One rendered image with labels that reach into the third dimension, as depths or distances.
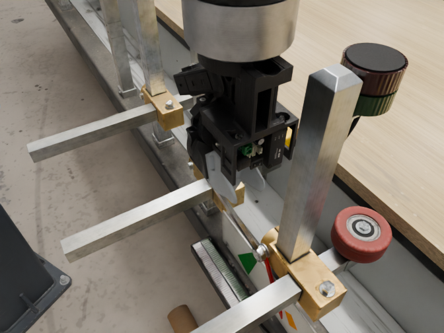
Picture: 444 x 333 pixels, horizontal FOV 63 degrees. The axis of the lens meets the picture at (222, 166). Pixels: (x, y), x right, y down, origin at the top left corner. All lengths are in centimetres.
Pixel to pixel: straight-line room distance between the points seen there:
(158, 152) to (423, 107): 61
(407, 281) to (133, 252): 114
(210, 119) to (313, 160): 12
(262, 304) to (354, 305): 34
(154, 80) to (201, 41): 56
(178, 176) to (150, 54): 29
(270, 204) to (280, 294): 42
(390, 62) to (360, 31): 72
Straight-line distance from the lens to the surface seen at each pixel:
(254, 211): 91
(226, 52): 28
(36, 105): 255
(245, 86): 29
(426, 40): 112
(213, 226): 78
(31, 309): 159
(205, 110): 34
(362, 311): 83
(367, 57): 38
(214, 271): 73
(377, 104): 38
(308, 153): 40
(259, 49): 28
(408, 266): 73
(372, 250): 55
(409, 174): 68
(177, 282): 151
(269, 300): 53
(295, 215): 47
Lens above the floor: 134
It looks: 46 degrees down
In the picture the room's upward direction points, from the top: straight up
